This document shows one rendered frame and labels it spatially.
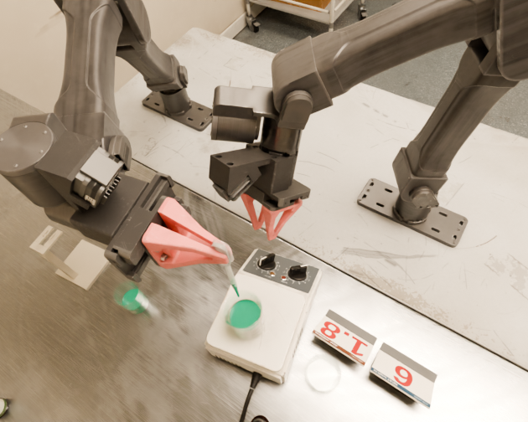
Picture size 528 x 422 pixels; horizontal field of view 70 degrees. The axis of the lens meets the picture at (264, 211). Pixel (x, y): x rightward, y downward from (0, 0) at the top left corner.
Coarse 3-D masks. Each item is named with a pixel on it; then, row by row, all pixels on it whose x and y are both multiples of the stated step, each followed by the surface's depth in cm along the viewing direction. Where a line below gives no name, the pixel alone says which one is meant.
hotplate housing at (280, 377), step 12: (252, 252) 69; (252, 276) 63; (288, 288) 61; (312, 288) 62; (312, 300) 62; (300, 324) 58; (300, 336) 60; (216, 348) 57; (228, 360) 59; (240, 360) 56; (288, 360) 56; (252, 372) 60; (264, 372) 55; (276, 372) 54; (288, 372) 59; (252, 384) 57
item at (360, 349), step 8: (328, 320) 64; (320, 328) 61; (328, 328) 62; (336, 328) 62; (328, 336) 60; (336, 336) 61; (344, 336) 61; (352, 336) 62; (344, 344) 59; (352, 344) 60; (360, 344) 61; (352, 352) 58; (360, 352) 59; (368, 352) 60
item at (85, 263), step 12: (48, 228) 64; (36, 240) 63; (48, 240) 63; (84, 240) 76; (48, 252) 64; (72, 252) 75; (84, 252) 75; (96, 252) 74; (60, 264) 67; (72, 264) 73; (84, 264) 73; (96, 264) 73; (72, 276) 71; (84, 276) 72; (96, 276) 72; (84, 288) 71
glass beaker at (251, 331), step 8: (232, 296) 52; (240, 296) 53; (248, 296) 53; (256, 296) 52; (224, 304) 51; (232, 304) 54; (224, 312) 51; (224, 320) 50; (256, 320) 50; (264, 320) 55; (232, 328) 52; (240, 328) 49; (248, 328) 50; (256, 328) 52; (264, 328) 56; (240, 336) 54; (248, 336) 53; (256, 336) 55
